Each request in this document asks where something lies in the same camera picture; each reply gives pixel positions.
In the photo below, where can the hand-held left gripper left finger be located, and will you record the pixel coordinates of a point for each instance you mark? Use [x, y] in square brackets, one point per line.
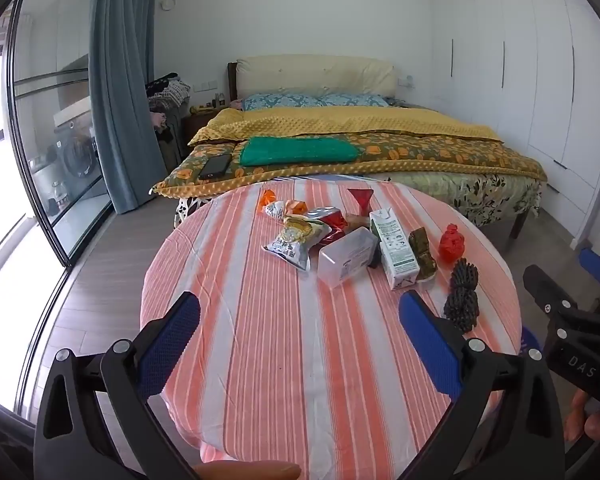
[172, 340]

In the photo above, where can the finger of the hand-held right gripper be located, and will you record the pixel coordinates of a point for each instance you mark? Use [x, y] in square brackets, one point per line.
[547, 287]
[599, 266]

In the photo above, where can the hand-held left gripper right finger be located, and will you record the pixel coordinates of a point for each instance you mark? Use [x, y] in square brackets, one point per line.
[427, 340]

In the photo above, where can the knotted red plastic bag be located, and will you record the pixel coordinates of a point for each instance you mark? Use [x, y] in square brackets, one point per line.
[451, 244]

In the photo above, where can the clear plastic container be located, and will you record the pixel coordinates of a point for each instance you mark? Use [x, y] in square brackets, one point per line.
[345, 257]

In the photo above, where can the yellow white snack bag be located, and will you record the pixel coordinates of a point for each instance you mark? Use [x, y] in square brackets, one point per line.
[294, 241]

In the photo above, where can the person's right hand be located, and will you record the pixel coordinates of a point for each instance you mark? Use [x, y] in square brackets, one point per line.
[587, 417]

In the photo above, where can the person's left hand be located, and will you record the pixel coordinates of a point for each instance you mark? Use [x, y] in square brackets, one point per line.
[250, 471]

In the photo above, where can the blue slipper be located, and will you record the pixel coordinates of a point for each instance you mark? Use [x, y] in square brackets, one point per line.
[530, 341]

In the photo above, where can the wooden bed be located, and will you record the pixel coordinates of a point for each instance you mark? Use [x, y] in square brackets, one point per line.
[517, 222]

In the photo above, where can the dark green wrapper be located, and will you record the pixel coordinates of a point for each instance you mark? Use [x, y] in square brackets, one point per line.
[422, 252]

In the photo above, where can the white green drink carton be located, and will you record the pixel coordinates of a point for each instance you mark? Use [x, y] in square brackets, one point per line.
[395, 252]

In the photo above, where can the leaf print bed sheet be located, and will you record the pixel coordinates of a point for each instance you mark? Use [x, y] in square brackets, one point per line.
[490, 195]

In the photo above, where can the orange white striped tablecloth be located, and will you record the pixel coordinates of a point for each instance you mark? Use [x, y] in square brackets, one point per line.
[280, 360]

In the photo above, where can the white lace pattern stool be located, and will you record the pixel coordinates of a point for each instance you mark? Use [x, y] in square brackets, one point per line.
[187, 210]

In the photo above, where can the brown paper wrapper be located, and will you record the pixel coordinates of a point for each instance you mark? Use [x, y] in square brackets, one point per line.
[356, 220]

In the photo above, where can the red foil snack bag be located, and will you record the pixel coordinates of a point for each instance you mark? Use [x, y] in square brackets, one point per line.
[332, 220]

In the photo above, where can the red plastic funnel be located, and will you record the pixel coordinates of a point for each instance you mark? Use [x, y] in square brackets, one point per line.
[360, 197]

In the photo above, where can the small orange candy wrapper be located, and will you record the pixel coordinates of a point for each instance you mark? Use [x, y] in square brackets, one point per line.
[267, 196]

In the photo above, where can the orange floral quilt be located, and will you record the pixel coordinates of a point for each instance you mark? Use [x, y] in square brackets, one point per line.
[430, 152]

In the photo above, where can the black smartphone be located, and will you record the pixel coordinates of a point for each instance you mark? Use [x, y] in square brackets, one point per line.
[215, 166]

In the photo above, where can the orange white snack packet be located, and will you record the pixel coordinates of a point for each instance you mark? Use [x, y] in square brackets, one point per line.
[295, 206]

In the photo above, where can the grey washing machine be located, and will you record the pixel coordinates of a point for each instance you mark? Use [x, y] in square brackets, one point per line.
[77, 150]

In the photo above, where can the dark wooden nightstand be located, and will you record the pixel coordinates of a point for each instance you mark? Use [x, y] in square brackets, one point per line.
[197, 127]

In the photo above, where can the white wardrobe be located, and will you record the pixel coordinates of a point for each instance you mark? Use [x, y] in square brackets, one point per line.
[510, 60]

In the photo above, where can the green folded cloth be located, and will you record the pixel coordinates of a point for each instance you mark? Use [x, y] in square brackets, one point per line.
[297, 151]

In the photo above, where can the yellow dotted blanket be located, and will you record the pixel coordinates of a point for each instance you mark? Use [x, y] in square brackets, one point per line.
[340, 122]

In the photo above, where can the pile of clothes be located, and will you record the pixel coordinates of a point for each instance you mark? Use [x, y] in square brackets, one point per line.
[167, 95]

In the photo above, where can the blue grey curtain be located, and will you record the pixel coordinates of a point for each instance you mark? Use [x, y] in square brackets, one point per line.
[120, 100]

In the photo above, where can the blue floral pillow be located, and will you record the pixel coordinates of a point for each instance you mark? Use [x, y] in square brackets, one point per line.
[355, 99]
[280, 101]

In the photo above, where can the cream headboard cushion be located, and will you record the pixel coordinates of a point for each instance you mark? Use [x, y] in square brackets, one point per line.
[315, 77]

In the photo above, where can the black framed glass door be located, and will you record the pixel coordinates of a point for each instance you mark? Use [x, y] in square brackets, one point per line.
[40, 80]

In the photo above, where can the white wall switch panel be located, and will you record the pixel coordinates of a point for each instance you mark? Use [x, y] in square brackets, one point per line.
[206, 86]

